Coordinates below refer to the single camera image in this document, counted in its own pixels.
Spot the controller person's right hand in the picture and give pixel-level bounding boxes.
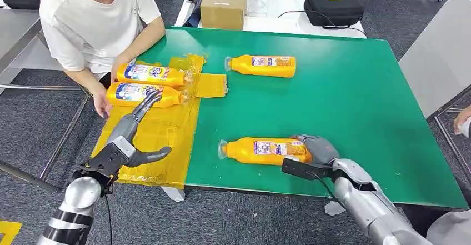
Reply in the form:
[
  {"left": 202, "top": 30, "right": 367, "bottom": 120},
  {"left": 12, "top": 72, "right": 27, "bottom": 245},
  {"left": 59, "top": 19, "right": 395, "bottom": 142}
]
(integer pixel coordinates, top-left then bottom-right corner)
[{"left": 453, "top": 104, "right": 471, "bottom": 136}]

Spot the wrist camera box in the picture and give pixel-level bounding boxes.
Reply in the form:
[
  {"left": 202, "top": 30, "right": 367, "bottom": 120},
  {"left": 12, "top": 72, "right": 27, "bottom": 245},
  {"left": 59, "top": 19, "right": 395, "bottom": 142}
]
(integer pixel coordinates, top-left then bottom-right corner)
[
  {"left": 281, "top": 158, "right": 335, "bottom": 182},
  {"left": 85, "top": 136, "right": 138, "bottom": 184}
]

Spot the steel table with frame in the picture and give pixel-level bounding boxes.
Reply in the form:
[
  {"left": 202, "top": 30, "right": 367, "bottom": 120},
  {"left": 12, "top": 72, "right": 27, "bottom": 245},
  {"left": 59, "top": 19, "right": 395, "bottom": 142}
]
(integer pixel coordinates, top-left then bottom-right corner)
[{"left": 0, "top": 8, "right": 92, "bottom": 195}]

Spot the seated person's right hand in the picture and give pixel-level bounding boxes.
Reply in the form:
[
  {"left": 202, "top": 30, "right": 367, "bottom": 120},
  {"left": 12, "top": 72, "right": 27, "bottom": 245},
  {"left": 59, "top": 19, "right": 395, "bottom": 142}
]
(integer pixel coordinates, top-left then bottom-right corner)
[{"left": 91, "top": 88, "right": 114, "bottom": 119}]

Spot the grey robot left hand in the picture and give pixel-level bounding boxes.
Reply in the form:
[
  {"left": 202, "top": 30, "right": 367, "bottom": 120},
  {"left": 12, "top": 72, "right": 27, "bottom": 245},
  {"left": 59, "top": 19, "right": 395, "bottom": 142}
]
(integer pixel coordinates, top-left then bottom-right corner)
[{"left": 107, "top": 90, "right": 172, "bottom": 168}]

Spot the person with controllers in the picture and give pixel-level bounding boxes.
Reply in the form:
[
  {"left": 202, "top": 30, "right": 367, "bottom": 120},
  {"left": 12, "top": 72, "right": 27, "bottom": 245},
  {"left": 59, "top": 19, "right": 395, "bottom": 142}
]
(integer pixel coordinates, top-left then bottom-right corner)
[{"left": 427, "top": 104, "right": 471, "bottom": 245}]

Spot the green table mat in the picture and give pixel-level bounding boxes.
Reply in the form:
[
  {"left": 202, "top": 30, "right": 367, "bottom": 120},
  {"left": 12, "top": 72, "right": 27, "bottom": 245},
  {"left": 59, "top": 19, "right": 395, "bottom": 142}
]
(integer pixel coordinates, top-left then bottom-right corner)
[{"left": 136, "top": 26, "right": 469, "bottom": 211}]

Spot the white table leg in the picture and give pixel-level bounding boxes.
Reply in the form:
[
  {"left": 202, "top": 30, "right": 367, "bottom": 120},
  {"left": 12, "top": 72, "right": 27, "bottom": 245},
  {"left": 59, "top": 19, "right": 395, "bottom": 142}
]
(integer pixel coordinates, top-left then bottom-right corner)
[{"left": 161, "top": 186, "right": 186, "bottom": 203}]

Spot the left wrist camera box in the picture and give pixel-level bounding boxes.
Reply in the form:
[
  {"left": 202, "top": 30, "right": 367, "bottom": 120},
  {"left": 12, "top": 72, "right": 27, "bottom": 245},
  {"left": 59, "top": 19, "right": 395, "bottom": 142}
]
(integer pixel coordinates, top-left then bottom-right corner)
[{"left": 85, "top": 136, "right": 138, "bottom": 184}]

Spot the white table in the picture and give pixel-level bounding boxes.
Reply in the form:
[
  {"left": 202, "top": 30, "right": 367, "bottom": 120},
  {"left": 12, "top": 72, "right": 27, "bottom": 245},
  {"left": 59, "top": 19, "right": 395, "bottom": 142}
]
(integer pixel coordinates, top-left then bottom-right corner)
[{"left": 174, "top": 0, "right": 368, "bottom": 39}]

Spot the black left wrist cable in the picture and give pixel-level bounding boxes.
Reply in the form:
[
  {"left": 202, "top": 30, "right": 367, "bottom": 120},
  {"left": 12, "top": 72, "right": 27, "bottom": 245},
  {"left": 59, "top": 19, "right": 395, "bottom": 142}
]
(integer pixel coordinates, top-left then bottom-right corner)
[{"left": 104, "top": 192, "right": 113, "bottom": 245}]

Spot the grey table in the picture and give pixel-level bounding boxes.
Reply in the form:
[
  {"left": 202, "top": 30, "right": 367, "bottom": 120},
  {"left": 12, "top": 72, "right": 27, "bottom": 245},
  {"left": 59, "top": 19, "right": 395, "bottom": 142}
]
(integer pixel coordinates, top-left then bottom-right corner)
[{"left": 399, "top": 0, "right": 471, "bottom": 185}]

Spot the clear plastic bag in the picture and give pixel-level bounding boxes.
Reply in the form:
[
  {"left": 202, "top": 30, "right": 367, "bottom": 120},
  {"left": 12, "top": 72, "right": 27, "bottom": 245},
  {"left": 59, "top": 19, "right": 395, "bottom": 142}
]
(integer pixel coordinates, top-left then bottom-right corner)
[{"left": 247, "top": 0, "right": 282, "bottom": 18}]

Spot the black power cable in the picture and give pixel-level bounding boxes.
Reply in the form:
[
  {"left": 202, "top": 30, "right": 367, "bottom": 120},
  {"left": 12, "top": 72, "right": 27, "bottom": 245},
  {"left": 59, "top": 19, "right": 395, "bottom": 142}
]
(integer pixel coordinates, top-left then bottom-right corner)
[{"left": 277, "top": 9, "right": 368, "bottom": 37}]

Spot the white paper scrap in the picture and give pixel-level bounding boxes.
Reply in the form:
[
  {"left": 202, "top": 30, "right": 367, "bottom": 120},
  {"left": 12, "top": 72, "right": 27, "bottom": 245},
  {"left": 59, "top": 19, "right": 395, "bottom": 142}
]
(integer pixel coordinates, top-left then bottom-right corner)
[{"left": 324, "top": 201, "right": 347, "bottom": 217}]

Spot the orange drink bottle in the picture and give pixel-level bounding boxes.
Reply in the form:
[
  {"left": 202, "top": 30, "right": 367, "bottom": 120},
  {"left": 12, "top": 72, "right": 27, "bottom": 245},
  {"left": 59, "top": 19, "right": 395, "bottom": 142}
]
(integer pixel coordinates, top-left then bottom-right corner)
[
  {"left": 224, "top": 54, "right": 297, "bottom": 79},
  {"left": 218, "top": 137, "right": 313, "bottom": 166},
  {"left": 106, "top": 82, "right": 192, "bottom": 109},
  {"left": 116, "top": 63, "right": 194, "bottom": 89}
]

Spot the seated person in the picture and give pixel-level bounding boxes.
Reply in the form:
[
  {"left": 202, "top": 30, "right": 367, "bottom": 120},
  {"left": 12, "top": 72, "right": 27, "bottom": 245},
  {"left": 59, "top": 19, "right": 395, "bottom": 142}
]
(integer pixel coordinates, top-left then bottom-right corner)
[{"left": 39, "top": 0, "right": 167, "bottom": 119}]

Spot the white black hand controller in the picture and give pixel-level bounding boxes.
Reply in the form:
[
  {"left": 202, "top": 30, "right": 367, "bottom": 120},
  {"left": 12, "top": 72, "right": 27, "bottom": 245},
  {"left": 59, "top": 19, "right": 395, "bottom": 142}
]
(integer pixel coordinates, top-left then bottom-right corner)
[{"left": 459, "top": 117, "right": 471, "bottom": 139}]

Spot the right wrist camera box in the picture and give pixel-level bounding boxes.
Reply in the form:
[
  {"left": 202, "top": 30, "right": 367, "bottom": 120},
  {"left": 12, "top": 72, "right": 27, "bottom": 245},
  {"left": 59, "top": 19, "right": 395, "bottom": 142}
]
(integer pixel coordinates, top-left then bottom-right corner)
[{"left": 281, "top": 158, "right": 335, "bottom": 182}]

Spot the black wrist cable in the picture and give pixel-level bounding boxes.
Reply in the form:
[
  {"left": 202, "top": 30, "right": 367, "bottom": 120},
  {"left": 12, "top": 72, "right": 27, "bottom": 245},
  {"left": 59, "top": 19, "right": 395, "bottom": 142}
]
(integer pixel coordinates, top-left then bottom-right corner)
[
  {"left": 104, "top": 192, "right": 113, "bottom": 245},
  {"left": 306, "top": 171, "right": 347, "bottom": 208}
]

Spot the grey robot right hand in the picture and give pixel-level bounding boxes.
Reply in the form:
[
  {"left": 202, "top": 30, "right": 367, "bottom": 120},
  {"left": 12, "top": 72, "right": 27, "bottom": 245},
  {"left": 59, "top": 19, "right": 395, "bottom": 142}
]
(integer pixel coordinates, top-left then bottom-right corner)
[{"left": 294, "top": 134, "right": 340, "bottom": 166}]

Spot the yellow plastic sheet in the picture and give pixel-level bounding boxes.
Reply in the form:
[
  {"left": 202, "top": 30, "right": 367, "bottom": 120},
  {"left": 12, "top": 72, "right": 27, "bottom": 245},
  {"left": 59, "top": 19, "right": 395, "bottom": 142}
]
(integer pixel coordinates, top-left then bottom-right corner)
[{"left": 90, "top": 53, "right": 228, "bottom": 191}]

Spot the brown cardboard box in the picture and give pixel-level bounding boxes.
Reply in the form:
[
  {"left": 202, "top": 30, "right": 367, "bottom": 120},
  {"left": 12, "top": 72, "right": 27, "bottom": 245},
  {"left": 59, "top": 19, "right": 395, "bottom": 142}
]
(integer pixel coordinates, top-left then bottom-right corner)
[{"left": 200, "top": 0, "right": 249, "bottom": 31}]

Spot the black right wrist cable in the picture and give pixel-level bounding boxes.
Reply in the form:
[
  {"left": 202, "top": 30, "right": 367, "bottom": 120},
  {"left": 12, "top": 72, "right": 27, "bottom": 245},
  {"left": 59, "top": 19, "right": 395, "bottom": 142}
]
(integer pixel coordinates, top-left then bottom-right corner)
[{"left": 306, "top": 171, "right": 347, "bottom": 208}]

